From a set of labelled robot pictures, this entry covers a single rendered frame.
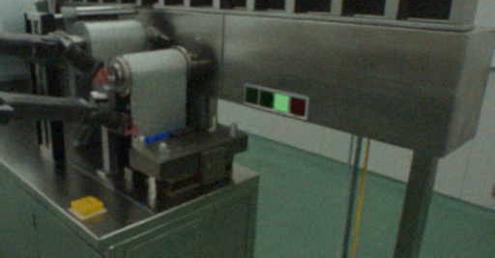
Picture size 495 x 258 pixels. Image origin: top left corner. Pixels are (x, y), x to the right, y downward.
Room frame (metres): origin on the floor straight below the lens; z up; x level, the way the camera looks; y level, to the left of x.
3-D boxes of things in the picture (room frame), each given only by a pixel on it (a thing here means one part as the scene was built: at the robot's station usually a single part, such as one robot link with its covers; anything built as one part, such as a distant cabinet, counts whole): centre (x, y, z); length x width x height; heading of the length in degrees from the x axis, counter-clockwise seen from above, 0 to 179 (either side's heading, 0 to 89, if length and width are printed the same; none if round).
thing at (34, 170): (2.17, 0.78, 0.88); 2.52 x 0.66 x 0.04; 41
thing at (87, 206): (1.16, 0.27, 0.91); 0.07 x 0.07 x 0.02; 41
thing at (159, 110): (1.47, 0.07, 1.11); 0.23 x 0.01 x 0.18; 131
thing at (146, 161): (1.41, -0.04, 1.00); 0.40 x 0.16 x 0.06; 131
